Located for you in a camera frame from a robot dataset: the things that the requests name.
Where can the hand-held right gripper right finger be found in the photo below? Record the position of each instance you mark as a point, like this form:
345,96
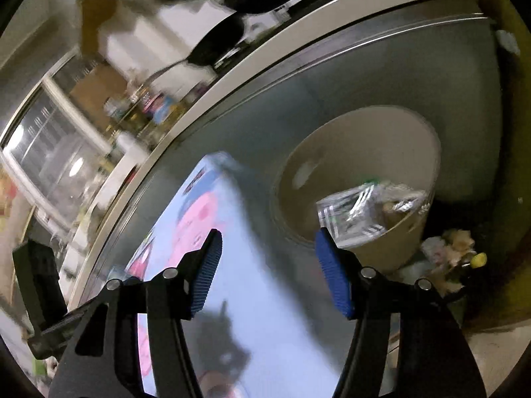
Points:
334,277

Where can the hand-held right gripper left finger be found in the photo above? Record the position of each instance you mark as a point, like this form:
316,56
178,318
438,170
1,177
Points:
205,273

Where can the clear plastic wrapper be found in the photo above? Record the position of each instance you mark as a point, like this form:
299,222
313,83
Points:
361,215

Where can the tan round bin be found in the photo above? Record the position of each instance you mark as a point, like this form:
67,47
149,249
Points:
352,132

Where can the pig printed blue tablecloth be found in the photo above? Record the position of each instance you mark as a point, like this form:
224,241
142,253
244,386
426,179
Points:
257,298

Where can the pile of crumpled bags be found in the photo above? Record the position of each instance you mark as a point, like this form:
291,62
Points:
446,253

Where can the barred window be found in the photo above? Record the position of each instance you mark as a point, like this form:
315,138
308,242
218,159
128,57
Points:
54,153

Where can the large cooking oil bottle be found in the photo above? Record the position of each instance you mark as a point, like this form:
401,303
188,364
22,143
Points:
164,107

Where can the brown cardboard sheet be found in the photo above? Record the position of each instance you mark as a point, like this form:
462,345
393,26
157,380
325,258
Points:
95,87

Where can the black frying pan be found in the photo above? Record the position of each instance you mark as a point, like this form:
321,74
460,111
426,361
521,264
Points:
220,39

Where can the white wall socket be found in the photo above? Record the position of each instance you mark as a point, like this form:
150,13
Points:
508,42

